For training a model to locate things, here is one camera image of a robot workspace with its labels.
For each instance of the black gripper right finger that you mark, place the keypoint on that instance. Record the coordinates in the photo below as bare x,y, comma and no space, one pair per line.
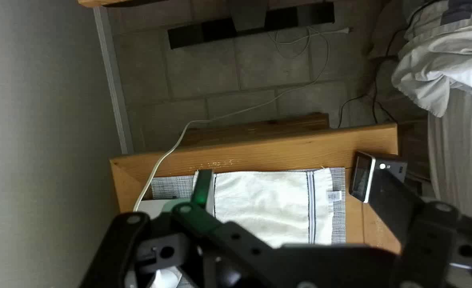
432,234

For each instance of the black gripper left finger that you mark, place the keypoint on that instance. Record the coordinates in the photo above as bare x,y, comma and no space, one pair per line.
123,240

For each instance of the black alarm clock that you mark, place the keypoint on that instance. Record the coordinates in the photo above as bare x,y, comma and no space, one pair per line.
365,178

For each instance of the white towel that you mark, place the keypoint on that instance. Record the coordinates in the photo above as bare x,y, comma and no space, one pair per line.
267,202

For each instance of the white baseboard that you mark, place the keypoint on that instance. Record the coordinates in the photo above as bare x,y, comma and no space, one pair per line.
112,80

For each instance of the wooden nightstand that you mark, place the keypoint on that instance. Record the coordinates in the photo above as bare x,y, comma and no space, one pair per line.
277,152

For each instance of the blue plaid blanket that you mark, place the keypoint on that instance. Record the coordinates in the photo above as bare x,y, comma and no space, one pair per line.
467,8

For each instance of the black metal table frame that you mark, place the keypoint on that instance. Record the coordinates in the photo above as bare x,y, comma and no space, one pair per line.
203,31

